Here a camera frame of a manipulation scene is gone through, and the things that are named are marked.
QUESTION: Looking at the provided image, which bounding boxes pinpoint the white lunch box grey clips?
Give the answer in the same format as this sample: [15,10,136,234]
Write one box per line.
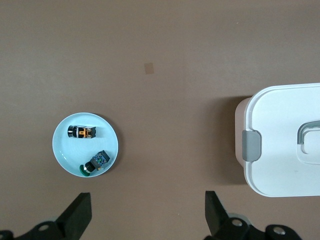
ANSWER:
[234,82,320,198]

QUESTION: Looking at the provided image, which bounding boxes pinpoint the orange and black switch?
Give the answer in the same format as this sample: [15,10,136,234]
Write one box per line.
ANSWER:
[67,124,98,139]

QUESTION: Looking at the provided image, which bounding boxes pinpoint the tan tape patch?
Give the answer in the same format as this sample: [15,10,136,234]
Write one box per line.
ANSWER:
[143,62,155,76]

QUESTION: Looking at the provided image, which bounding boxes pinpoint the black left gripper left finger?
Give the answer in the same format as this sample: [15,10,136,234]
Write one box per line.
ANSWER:
[0,191,93,240]

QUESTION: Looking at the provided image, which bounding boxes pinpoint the green button switch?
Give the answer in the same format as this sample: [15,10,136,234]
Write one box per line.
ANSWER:
[79,150,111,177]

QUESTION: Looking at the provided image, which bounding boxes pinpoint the light blue round plate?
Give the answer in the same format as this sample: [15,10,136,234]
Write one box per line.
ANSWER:
[51,112,122,178]

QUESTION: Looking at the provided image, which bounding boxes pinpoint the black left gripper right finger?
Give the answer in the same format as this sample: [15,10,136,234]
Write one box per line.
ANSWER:
[203,190,305,240]

